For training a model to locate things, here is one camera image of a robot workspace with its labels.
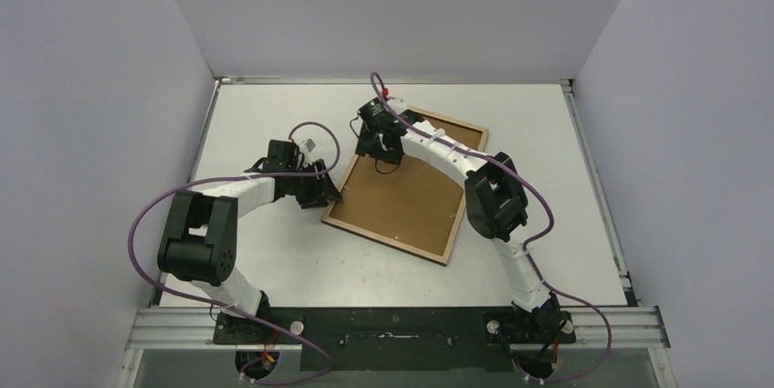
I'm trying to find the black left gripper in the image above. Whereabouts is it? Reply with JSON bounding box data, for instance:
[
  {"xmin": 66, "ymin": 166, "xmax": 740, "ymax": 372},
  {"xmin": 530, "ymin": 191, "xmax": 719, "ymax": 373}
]
[{"xmin": 286, "ymin": 160, "xmax": 342, "ymax": 209}]

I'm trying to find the brown frame backing board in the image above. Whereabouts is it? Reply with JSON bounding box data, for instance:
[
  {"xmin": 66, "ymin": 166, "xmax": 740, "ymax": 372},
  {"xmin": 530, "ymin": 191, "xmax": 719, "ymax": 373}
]
[{"xmin": 327, "ymin": 111, "xmax": 485, "ymax": 258}]

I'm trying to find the wooden picture frame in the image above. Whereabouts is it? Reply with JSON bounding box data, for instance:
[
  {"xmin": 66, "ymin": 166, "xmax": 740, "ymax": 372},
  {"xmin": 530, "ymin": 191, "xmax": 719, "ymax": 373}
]
[{"xmin": 322, "ymin": 110, "xmax": 488, "ymax": 265}]

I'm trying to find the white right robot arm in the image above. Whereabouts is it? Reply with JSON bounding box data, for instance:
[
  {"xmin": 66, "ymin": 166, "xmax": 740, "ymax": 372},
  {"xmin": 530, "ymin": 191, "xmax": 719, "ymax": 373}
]
[{"xmin": 356, "ymin": 97, "xmax": 574, "ymax": 341}]

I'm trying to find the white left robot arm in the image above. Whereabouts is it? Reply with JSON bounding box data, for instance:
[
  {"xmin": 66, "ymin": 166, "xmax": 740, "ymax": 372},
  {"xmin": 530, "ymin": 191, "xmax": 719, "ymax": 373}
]
[{"xmin": 157, "ymin": 139, "xmax": 342, "ymax": 343}]

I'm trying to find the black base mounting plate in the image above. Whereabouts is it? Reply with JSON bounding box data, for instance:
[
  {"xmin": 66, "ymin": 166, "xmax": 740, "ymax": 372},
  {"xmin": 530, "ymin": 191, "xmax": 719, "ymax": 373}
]
[{"xmin": 213, "ymin": 306, "xmax": 576, "ymax": 373}]

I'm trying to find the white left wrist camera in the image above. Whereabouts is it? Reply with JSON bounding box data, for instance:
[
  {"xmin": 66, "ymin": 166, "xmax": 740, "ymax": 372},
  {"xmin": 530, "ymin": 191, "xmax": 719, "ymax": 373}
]
[{"xmin": 304, "ymin": 139, "xmax": 316, "ymax": 152}]

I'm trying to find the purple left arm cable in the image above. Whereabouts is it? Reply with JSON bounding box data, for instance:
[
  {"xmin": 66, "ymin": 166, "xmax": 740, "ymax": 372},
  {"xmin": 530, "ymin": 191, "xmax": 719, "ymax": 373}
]
[{"xmin": 127, "ymin": 121, "xmax": 342, "ymax": 386}]

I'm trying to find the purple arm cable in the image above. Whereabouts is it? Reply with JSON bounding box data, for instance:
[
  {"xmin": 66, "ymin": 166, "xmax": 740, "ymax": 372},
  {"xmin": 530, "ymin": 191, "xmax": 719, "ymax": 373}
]
[
  {"xmin": 370, "ymin": 71, "xmax": 613, "ymax": 386},
  {"xmin": 127, "ymin": 121, "xmax": 342, "ymax": 386}
]

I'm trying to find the aluminium rail front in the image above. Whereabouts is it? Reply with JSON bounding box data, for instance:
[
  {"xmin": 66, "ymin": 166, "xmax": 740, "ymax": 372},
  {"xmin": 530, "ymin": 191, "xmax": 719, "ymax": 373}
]
[{"xmin": 127, "ymin": 307, "xmax": 671, "ymax": 351}]

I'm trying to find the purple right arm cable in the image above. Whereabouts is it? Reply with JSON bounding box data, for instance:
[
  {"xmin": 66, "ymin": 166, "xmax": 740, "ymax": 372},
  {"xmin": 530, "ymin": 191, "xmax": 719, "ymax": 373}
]
[{"xmin": 370, "ymin": 71, "xmax": 613, "ymax": 386}]

